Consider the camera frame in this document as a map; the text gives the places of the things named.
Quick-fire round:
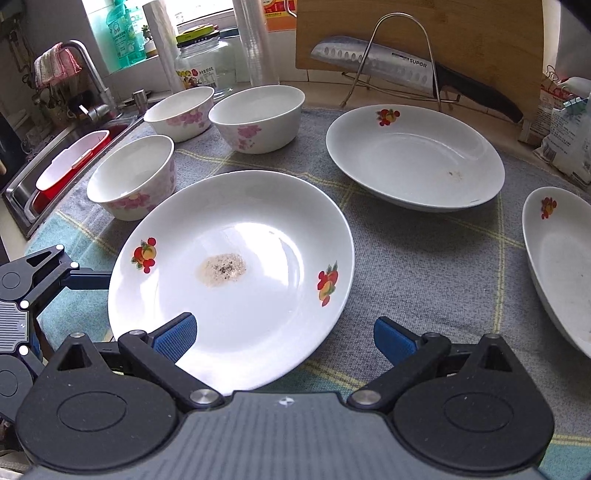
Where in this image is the wooden cutting board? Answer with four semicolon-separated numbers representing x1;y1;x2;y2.
294;0;544;112

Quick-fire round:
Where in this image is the white plastic bag roll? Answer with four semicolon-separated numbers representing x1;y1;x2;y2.
142;0;184;93

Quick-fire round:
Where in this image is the stainless steel sink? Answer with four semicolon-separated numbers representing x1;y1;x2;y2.
2;113;144;238

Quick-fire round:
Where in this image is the metal wire rack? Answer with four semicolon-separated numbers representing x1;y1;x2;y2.
339;13;462;114

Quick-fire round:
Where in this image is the metal kitchen faucet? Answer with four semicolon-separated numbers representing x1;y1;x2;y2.
60;41;122;123

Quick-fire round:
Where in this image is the grey checked table mat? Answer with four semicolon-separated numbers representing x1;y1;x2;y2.
23;105;591;467

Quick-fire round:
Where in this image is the pink white dishcloth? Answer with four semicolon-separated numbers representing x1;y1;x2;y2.
34;42;83;88

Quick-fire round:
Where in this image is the white-lined red tub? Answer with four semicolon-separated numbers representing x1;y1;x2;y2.
30;130;112;192

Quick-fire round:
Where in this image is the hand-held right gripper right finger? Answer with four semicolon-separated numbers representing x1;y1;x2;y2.
347;318;513;411

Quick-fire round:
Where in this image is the white green-print food bag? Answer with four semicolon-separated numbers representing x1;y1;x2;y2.
533;99;591;185

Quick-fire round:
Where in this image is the clear cling film roll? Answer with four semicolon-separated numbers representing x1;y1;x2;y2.
232;0;281;88

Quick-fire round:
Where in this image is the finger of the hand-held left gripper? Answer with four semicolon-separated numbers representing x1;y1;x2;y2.
18;344;49;384
21;246;112;310

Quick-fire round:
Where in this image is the white pink-flower bowl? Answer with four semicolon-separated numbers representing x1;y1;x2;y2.
143;86;216;143
86;135;177;222
208;85;305;155

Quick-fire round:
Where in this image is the glass jar with yellow-green lid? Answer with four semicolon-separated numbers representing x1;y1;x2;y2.
174;28;243;100

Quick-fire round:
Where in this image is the white fruit-print plate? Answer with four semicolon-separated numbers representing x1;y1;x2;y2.
522;186;591;361
107;170;356;397
325;104;506;213

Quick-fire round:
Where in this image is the black-handled kitchen knife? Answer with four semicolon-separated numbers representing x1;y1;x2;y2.
310;36;525;123

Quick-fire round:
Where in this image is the green detergent bottle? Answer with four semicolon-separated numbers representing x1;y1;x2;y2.
105;0;147;71

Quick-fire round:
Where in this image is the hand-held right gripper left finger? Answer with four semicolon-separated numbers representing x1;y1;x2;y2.
58;313;225;412

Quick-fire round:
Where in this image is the white red-print food bag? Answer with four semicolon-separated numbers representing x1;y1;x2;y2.
517;76;573;144

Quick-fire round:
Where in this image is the orange oil bottle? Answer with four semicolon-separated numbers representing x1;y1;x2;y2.
267;0;301;32

